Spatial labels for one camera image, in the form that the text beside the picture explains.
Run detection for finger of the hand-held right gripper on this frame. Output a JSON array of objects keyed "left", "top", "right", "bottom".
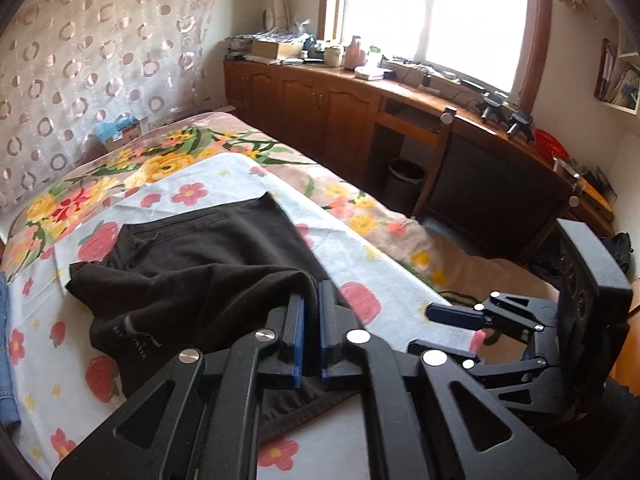
[
  {"left": 425, "top": 290, "right": 561, "bottom": 346},
  {"left": 407, "top": 339, "right": 563, "bottom": 428}
]

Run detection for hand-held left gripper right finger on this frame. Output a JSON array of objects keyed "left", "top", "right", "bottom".
[{"left": 318, "top": 280, "right": 581, "bottom": 480}]

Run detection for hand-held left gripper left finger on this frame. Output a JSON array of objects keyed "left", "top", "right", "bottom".
[{"left": 50, "top": 292, "right": 307, "bottom": 480}]

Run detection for black pants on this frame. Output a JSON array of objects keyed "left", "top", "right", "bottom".
[{"left": 65, "top": 194, "right": 361, "bottom": 443}]

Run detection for black bag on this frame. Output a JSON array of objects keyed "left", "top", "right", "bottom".
[{"left": 611, "top": 232, "right": 635, "bottom": 275}]

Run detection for white floral bed sheet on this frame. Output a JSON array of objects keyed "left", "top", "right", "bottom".
[{"left": 7, "top": 152, "right": 488, "bottom": 480}]

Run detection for wooden chair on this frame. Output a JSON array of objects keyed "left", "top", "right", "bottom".
[{"left": 410, "top": 107, "right": 583, "bottom": 266}]

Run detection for dark trash bin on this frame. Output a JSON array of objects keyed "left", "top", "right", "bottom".
[{"left": 387, "top": 157, "right": 427, "bottom": 206}]

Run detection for red basket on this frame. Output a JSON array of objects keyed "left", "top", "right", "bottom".
[{"left": 532, "top": 128, "right": 571, "bottom": 161}]

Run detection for black gripper stand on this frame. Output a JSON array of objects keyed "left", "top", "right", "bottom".
[
  {"left": 506, "top": 110, "right": 535, "bottom": 141},
  {"left": 475, "top": 91, "right": 506, "bottom": 123}
]

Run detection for floral blanket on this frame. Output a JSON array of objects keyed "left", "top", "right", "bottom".
[{"left": 0, "top": 110, "right": 561, "bottom": 356}]

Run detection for wooden cabinet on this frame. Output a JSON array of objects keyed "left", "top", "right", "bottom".
[{"left": 222, "top": 57, "right": 616, "bottom": 241}]

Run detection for cardboard box with blue bag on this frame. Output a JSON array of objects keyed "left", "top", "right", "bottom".
[{"left": 95, "top": 114, "right": 151, "bottom": 153}]

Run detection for pink bottle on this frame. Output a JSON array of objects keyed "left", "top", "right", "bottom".
[{"left": 346, "top": 35, "right": 366, "bottom": 71}]

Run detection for beige cardboard box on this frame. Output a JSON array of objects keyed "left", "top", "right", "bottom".
[{"left": 250, "top": 39, "right": 304, "bottom": 59}]

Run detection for blue jeans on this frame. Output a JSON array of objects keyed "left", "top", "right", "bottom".
[{"left": 0, "top": 270, "right": 23, "bottom": 433}]

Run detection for window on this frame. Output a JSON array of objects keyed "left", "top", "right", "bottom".
[{"left": 320, "top": 0, "right": 551, "bottom": 106}]

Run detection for circle-patterned curtain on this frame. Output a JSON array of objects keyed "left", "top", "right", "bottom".
[{"left": 0, "top": 0, "right": 226, "bottom": 211}]

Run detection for wall shelf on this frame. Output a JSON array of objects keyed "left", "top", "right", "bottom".
[{"left": 592, "top": 10, "right": 640, "bottom": 116}]

